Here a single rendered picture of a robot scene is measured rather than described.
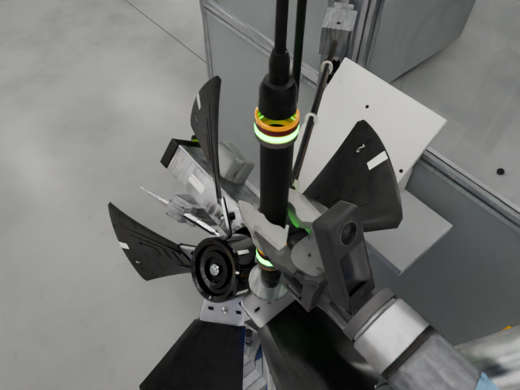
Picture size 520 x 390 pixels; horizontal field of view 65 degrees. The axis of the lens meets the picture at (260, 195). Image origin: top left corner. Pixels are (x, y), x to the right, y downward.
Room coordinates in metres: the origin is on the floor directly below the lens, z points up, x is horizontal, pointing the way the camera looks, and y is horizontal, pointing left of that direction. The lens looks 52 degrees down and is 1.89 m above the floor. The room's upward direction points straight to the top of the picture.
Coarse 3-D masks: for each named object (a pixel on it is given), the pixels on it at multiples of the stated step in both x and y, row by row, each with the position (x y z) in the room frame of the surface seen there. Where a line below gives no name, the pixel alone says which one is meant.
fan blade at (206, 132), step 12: (204, 84) 0.65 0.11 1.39; (216, 84) 0.61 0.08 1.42; (204, 96) 0.63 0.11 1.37; (216, 96) 0.59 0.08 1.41; (192, 108) 0.69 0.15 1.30; (204, 108) 0.62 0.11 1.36; (216, 108) 0.57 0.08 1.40; (192, 120) 0.69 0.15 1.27; (204, 120) 0.61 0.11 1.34; (216, 120) 0.56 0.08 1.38; (204, 132) 0.59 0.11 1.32; (216, 132) 0.54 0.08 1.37; (204, 144) 0.60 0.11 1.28; (216, 144) 0.53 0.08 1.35; (216, 156) 0.51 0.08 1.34; (216, 168) 0.50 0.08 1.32; (216, 180) 0.49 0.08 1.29; (216, 192) 0.48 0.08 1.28
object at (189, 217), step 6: (150, 192) 0.65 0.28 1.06; (156, 198) 0.62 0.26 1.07; (162, 198) 0.62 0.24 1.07; (186, 216) 0.55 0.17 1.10; (192, 216) 0.54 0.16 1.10; (192, 222) 0.53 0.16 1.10; (198, 222) 0.52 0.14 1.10; (204, 222) 0.52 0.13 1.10; (204, 228) 0.51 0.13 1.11; (210, 228) 0.50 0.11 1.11; (210, 234) 0.49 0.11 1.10; (216, 234) 0.49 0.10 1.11; (222, 234) 0.48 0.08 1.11
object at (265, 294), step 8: (288, 232) 0.34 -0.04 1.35; (288, 240) 0.34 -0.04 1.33; (256, 272) 0.31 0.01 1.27; (248, 280) 0.30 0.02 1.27; (256, 280) 0.30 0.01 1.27; (280, 280) 0.30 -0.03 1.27; (256, 288) 0.29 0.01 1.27; (264, 288) 0.29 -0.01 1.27; (272, 288) 0.29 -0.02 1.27; (280, 288) 0.29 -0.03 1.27; (256, 296) 0.27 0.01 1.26; (264, 296) 0.27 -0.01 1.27; (272, 296) 0.27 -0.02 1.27; (280, 296) 0.27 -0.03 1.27
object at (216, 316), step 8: (208, 304) 0.32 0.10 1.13; (216, 304) 0.32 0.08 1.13; (224, 304) 0.32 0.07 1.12; (232, 304) 0.32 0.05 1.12; (200, 312) 0.31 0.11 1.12; (208, 312) 0.31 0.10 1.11; (216, 312) 0.31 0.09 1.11; (232, 312) 0.31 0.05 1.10; (208, 320) 0.30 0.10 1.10; (216, 320) 0.30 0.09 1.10; (224, 320) 0.30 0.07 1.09; (232, 320) 0.30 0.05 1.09; (240, 320) 0.30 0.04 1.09
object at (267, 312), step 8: (248, 296) 0.31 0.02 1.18; (288, 296) 0.31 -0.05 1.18; (248, 304) 0.29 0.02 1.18; (256, 304) 0.29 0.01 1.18; (264, 304) 0.29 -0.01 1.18; (272, 304) 0.29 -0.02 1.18; (280, 304) 0.29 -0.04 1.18; (288, 304) 0.29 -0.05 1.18; (248, 312) 0.28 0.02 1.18; (256, 312) 0.28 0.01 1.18; (264, 312) 0.28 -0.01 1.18; (272, 312) 0.28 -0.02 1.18; (256, 320) 0.26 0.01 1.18; (264, 320) 0.26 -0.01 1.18
